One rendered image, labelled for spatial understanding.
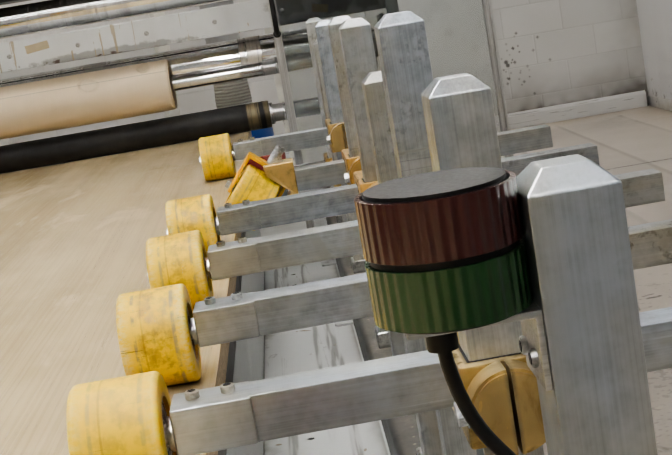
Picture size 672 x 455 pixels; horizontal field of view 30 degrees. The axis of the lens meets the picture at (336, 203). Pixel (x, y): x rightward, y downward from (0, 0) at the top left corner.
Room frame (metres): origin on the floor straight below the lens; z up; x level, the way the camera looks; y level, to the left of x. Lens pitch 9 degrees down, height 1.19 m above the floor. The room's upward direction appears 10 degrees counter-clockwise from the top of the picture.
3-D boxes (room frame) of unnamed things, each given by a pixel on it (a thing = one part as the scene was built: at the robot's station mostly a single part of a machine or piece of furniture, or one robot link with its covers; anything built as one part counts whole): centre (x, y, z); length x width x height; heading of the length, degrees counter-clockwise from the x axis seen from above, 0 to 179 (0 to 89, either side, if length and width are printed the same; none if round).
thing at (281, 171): (1.74, 0.10, 0.95); 0.10 x 0.04 x 0.10; 92
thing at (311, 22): (2.71, -0.02, 0.91); 0.04 x 0.04 x 0.48; 2
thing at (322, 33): (2.21, -0.03, 0.91); 0.04 x 0.04 x 0.48; 2
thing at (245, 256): (1.25, -0.08, 0.95); 0.50 x 0.04 x 0.04; 92
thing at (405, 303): (0.46, -0.04, 1.08); 0.06 x 0.06 x 0.02
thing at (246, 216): (1.50, -0.07, 0.95); 0.50 x 0.04 x 0.04; 92
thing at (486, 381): (0.73, -0.08, 0.95); 0.14 x 0.06 x 0.05; 2
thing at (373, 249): (0.46, -0.04, 1.10); 0.06 x 0.06 x 0.02
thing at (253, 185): (1.74, 0.12, 0.93); 0.09 x 0.08 x 0.09; 92
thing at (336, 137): (2.23, -0.03, 0.95); 0.14 x 0.06 x 0.05; 2
